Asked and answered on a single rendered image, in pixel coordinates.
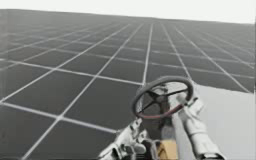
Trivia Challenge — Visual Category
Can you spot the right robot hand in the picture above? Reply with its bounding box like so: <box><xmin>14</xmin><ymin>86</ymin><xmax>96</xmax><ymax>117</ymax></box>
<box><xmin>175</xmin><ymin>91</ymin><xmax>206</xmax><ymax>118</ymax></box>

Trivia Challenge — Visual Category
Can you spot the dark steering wheel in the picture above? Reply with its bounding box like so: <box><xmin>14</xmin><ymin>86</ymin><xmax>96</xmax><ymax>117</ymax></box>
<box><xmin>131</xmin><ymin>75</ymin><xmax>196</xmax><ymax>121</ymax></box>

